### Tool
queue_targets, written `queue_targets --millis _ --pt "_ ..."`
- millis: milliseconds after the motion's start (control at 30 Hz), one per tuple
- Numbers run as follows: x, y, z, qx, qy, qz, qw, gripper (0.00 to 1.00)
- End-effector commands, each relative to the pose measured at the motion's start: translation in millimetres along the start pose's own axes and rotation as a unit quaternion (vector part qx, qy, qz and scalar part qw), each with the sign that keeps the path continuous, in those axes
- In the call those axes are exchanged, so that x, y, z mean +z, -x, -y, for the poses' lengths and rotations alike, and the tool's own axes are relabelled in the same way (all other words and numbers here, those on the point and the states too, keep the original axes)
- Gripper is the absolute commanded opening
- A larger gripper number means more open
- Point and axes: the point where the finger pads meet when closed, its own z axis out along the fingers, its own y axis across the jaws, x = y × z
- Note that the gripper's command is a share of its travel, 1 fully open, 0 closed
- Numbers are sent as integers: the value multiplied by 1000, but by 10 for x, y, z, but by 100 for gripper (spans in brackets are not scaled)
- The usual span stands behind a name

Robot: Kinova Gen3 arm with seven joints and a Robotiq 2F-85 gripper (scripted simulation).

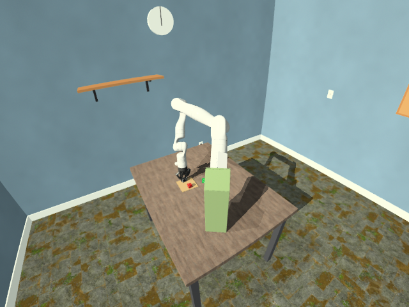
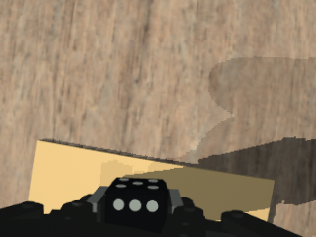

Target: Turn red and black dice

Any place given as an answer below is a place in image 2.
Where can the tan flat mat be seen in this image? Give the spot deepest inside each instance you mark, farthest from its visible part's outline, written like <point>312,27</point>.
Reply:
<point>63,173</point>

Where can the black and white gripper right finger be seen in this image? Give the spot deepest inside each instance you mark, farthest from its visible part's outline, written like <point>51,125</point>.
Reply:
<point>188,221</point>

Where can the black die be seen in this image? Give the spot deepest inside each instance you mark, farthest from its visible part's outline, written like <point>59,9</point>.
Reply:
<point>136,202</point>

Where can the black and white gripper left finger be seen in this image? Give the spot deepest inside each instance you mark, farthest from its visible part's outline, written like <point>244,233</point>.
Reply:
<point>92,205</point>

